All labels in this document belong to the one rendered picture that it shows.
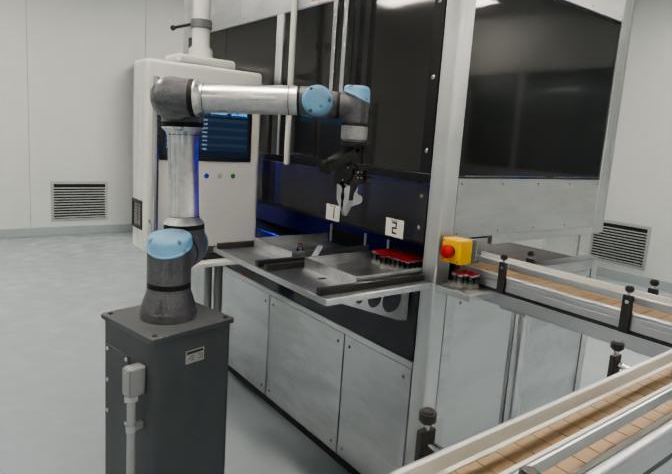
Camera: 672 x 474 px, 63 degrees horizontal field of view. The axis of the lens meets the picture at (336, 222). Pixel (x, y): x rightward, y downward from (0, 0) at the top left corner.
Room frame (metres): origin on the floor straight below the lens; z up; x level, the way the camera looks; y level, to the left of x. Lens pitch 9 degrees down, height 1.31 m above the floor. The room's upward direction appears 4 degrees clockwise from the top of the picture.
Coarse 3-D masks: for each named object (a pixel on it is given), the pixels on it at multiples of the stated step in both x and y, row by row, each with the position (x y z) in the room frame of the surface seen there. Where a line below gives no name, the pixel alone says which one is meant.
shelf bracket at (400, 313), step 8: (408, 296) 1.69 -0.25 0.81; (344, 304) 1.55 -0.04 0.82; (352, 304) 1.57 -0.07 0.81; (360, 304) 1.59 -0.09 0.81; (368, 304) 1.61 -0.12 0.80; (400, 304) 1.69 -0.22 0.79; (376, 312) 1.63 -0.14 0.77; (384, 312) 1.65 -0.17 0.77; (392, 312) 1.67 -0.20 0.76; (400, 312) 1.69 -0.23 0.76
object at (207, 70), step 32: (160, 64) 2.11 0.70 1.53; (192, 64) 2.20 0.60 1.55; (224, 64) 2.29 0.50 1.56; (160, 128) 2.11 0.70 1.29; (224, 128) 2.28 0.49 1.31; (256, 128) 2.37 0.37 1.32; (160, 160) 2.12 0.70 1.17; (224, 160) 2.28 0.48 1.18; (256, 160) 2.38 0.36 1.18; (160, 192) 2.12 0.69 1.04; (224, 192) 2.29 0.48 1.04; (256, 192) 2.38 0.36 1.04; (160, 224) 2.12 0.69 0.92; (224, 224) 2.29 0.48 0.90
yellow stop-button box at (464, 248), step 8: (448, 240) 1.58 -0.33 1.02; (456, 240) 1.56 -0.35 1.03; (464, 240) 1.56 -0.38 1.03; (472, 240) 1.58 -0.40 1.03; (456, 248) 1.55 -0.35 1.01; (464, 248) 1.55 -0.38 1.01; (472, 248) 1.57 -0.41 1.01; (456, 256) 1.55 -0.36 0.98; (464, 256) 1.55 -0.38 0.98; (472, 256) 1.57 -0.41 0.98; (456, 264) 1.55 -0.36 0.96; (464, 264) 1.56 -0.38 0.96
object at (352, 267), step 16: (320, 256) 1.74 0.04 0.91; (336, 256) 1.79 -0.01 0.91; (352, 256) 1.83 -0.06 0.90; (368, 256) 1.88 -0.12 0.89; (320, 272) 1.64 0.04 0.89; (336, 272) 1.58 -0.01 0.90; (352, 272) 1.68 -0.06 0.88; (368, 272) 1.70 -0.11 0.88; (384, 272) 1.58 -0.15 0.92; (400, 272) 1.62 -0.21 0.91; (416, 272) 1.66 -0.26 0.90
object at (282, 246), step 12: (264, 240) 2.00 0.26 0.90; (276, 240) 2.04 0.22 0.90; (288, 240) 2.07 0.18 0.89; (300, 240) 2.10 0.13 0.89; (312, 240) 2.14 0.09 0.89; (324, 240) 2.18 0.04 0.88; (276, 252) 1.85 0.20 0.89; (288, 252) 1.79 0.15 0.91; (300, 252) 1.80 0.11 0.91; (312, 252) 1.83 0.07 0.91; (324, 252) 1.86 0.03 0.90
